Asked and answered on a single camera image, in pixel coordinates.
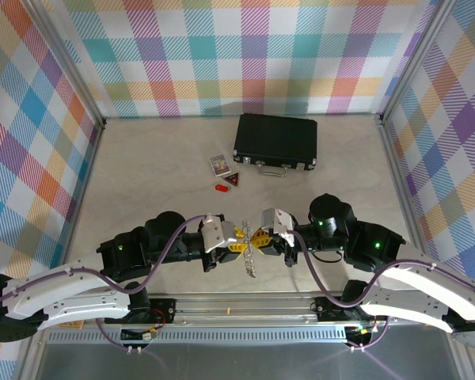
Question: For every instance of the small red key fob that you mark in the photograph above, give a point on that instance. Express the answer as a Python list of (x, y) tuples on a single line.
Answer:
[(221, 187)]

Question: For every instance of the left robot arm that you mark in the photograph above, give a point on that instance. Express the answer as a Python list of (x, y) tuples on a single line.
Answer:
[(63, 305)]

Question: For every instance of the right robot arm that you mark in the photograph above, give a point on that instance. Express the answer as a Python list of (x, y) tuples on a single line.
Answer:
[(411, 305)]

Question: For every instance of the black red triangular tag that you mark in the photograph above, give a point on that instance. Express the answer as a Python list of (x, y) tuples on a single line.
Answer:
[(233, 180)]

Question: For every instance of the small card box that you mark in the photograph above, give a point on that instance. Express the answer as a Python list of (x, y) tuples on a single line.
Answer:
[(220, 164)]

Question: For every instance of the orange label tag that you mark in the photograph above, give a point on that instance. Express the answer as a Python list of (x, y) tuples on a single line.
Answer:
[(74, 325)]

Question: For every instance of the black carrying case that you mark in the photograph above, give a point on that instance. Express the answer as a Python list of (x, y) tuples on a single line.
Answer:
[(275, 138)]

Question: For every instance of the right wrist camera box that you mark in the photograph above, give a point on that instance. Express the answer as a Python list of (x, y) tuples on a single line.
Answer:
[(277, 223)]

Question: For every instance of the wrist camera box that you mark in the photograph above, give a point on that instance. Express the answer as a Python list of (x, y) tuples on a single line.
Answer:
[(217, 233), (277, 223)]

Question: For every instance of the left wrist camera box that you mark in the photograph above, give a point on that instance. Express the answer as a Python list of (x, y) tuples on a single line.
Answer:
[(217, 233)]

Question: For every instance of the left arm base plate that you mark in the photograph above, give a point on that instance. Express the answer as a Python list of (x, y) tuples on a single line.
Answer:
[(164, 310)]

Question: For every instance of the aluminium mounting rail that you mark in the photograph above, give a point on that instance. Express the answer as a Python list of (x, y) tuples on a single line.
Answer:
[(241, 318)]

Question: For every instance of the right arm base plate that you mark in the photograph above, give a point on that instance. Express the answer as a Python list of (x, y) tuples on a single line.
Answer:
[(328, 308)]

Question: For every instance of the aluminium side rail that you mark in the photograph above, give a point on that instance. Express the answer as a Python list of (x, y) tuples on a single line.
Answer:
[(396, 178), (85, 190)]

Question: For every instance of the black connector bracket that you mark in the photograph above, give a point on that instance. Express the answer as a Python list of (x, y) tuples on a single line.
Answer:
[(132, 336), (360, 336)]

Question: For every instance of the aluminium corner post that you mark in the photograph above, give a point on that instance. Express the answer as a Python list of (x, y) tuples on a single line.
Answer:
[(69, 65), (415, 59)]

